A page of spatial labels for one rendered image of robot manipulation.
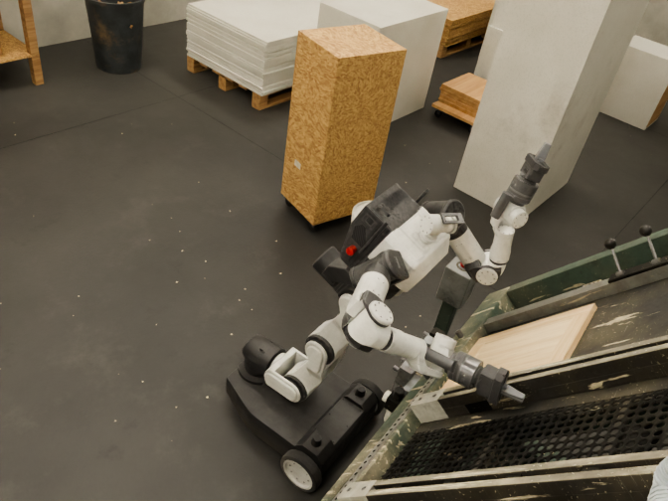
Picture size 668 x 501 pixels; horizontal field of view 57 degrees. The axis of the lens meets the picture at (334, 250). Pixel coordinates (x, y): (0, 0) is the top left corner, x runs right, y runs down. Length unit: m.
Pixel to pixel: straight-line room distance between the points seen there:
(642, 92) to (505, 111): 2.72
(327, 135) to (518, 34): 1.53
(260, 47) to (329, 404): 3.33
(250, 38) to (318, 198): 1.97
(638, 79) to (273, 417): 5.37
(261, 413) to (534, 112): 2.80
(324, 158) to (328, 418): 1.65
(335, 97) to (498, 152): 1.58
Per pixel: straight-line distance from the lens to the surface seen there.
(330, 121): 3.69
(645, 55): 7.06
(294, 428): 2.88
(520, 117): 4.60
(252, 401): 2.95
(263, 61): 5.43
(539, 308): 2.33
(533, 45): 4.46
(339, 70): 3.56
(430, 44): 5.85
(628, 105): 7.20
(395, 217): 2.03
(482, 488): 1.47
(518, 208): 2.18
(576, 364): 1.73
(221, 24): 5.75
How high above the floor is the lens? 2.53
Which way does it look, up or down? 38 degrees down
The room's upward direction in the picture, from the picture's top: 11 degrees clockwise
